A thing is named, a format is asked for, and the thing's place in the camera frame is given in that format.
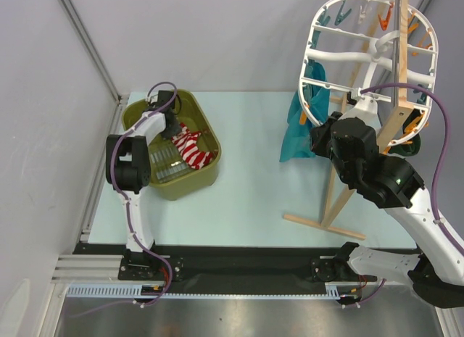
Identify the red white striped sock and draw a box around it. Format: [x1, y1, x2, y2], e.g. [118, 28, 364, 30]
[171, 122, 201, 162]
[182, 148, 214, 170]

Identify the teal blue sock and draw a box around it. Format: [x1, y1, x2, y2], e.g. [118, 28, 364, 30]
[278, 61, 331, 163]

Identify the white plastic clip hanger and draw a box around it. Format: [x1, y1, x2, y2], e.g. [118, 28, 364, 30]
[297, 0, 439, 153]

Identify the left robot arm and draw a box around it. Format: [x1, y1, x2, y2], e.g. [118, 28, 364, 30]
[105, 88, 180, 279]

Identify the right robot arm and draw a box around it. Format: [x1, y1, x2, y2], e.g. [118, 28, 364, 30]
[310, 112, 463, 309]

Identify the wooden hanger stand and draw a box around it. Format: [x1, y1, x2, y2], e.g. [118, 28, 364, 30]
[283, 0, 423, 240]

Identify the olive green plastic basket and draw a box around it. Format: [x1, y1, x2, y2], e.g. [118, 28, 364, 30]
[122, 90, 221, 201]

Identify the dark green sock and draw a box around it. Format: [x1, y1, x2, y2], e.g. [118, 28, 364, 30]
[389, 109, 423, 157]

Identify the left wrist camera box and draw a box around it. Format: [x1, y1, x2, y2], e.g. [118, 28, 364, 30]
[148, 91, 177, 112]

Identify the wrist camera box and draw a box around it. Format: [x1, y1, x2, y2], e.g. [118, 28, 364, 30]
[341, 88, 378, 124]
[148, 91, 177, 112]

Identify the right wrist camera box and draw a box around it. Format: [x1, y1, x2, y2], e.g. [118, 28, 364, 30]
[341, 88, 378, 124]

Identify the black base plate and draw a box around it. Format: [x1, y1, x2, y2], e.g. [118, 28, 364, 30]
[72, 242, 376, 295]

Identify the white cable duct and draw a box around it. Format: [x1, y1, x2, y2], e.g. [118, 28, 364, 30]
[66, 283, 347, 300]

